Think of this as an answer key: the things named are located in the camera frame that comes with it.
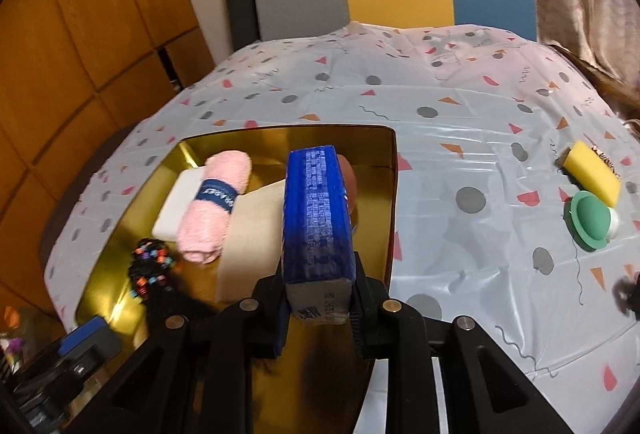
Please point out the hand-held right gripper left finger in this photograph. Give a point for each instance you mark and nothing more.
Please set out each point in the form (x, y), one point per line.
(270, 314)

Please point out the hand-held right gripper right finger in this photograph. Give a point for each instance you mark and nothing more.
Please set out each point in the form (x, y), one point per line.
(370, 314)

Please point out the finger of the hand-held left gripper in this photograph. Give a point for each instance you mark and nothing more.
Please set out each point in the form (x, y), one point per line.
(82, 336)

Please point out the beige cloth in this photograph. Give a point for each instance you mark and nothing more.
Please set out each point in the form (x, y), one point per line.
(250, 239)

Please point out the black hairpiece with beaded tie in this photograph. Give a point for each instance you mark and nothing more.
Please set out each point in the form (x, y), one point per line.
(150, 264)

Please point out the blue tissue pack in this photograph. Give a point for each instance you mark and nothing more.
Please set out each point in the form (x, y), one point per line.
(315, 214)

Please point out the brown round sponge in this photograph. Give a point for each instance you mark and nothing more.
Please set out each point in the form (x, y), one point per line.
(347, 184)

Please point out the white rectangular block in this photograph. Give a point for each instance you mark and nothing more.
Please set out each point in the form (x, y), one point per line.
(172, 209)

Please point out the pink towel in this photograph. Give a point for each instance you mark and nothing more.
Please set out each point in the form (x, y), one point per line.
(220, 174)

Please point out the gold tin box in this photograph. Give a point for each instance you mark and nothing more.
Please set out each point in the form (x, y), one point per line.
(300, 136)

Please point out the patterned plastic tablecloth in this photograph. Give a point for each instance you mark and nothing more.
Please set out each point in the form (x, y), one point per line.
(450, 153)

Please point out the black hair claw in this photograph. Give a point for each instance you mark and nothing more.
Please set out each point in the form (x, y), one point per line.
(627, 294)

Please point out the small white container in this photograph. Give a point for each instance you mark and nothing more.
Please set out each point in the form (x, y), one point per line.
(615, 221)

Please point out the yellow sponge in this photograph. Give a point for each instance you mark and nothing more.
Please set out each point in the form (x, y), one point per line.
(595, 174)

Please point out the wooden wardrobe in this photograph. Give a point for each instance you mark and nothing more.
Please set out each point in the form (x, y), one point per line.
(75, 63)

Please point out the leopard print hair clip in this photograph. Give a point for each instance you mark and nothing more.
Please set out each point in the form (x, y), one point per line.
(607, 159)

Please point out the black rolled mat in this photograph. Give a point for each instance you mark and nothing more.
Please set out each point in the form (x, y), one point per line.
(240, 3)

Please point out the wooden side table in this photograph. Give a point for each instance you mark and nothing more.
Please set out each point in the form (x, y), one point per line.
(615, 93)

